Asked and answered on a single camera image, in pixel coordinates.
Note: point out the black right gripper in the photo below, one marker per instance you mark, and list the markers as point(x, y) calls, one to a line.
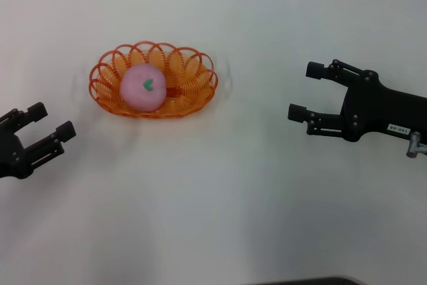
point(373, 108)

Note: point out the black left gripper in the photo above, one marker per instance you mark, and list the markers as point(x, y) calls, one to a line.
point(11, 158)

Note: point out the pink peach with green leaf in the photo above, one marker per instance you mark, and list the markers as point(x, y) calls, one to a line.
point(140, 94)

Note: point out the orange plastic woven basket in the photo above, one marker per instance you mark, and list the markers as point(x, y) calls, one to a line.
point(187, 98)

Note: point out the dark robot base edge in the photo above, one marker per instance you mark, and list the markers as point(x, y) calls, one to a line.
point(313, 281)

